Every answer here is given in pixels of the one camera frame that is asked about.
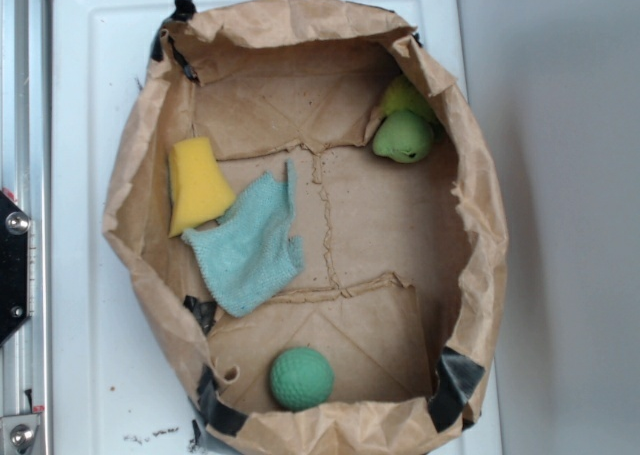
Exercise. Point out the yellow sponge with green back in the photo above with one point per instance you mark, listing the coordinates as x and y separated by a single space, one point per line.
198 188

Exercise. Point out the brown paper bag tray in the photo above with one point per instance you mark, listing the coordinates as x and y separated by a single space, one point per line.
382 345

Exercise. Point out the light blue knitted cloth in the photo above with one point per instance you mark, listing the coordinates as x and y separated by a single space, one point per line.
251 256

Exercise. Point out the light green foam ball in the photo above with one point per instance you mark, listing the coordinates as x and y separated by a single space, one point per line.
403 137

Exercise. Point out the yellow-green tennis ball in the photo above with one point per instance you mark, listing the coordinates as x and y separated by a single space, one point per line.
402 99

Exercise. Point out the dark green dimpled ball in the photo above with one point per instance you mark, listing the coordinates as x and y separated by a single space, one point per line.
301 378

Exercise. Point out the black metal bracket plate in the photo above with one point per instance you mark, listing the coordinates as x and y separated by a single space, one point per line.
15 267

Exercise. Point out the aluminium frame rail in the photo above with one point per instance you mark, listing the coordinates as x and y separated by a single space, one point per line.
25 169

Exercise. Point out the silver corner bracket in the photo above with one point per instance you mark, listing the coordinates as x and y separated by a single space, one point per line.
19 434

